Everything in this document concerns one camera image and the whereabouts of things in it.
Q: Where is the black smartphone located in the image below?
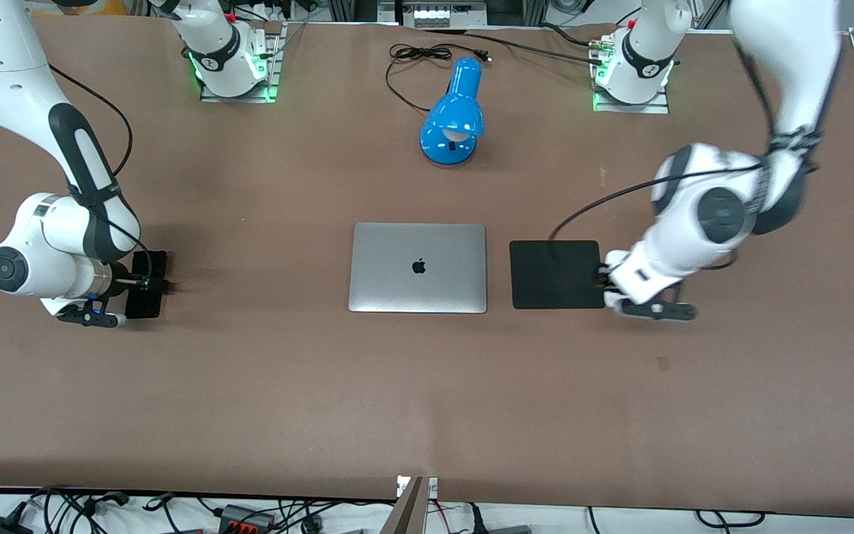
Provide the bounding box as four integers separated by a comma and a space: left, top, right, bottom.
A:
125, 250, 169, 320

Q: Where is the black mouse pad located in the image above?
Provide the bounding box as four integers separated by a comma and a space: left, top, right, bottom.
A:
509, 240, 609, 310

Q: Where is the silver laptop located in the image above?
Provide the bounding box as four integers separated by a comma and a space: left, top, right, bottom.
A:
348, 222, 488, 314

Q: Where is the blue desk lamp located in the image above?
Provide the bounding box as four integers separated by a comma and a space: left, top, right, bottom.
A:
419, 56, 486, 167

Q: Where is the grey box with orange connectors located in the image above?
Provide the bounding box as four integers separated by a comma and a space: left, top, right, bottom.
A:
218, 504, 277, 534

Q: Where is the white power strip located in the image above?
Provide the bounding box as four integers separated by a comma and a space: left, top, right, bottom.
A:
412, 4, 488, 29

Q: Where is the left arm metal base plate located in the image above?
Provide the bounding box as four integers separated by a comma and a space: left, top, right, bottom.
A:
592, 33, 671, 115

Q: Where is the black cable tangle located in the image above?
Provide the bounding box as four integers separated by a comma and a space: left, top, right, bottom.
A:
23, 486, 176, 534

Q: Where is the black looped cable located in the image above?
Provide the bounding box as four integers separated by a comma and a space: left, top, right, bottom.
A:
696, 509, 767, 530

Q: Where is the thick black base cable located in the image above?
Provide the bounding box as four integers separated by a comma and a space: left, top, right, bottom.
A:
427, 28, 600, 65

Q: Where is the black lamp power cord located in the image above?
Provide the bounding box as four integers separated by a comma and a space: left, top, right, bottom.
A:
385, 43, 493, 113

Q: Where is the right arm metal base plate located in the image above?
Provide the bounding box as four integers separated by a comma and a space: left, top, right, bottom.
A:
199, 22, 281, 104

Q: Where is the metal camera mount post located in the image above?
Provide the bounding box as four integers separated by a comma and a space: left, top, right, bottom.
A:
381, 475, 440, 534

